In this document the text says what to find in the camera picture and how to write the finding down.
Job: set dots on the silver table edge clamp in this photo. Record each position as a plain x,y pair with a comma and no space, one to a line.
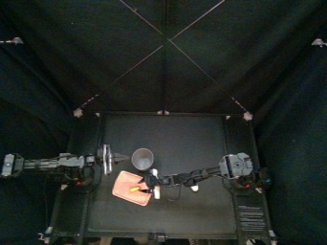
272,237
44,236
158,237

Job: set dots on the pink square plate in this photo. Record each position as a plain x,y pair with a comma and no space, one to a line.
126,186

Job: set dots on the white text label sticker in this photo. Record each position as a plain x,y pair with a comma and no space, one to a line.
251,218

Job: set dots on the grey cup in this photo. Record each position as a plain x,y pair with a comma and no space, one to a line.
142,159

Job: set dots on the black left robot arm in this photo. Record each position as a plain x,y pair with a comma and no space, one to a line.
47,163

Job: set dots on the silver frame bracket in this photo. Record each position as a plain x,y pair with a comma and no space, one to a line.
247,115
163,112
15,40
78,112
318,42

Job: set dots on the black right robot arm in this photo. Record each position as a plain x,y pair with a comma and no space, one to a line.
222,170

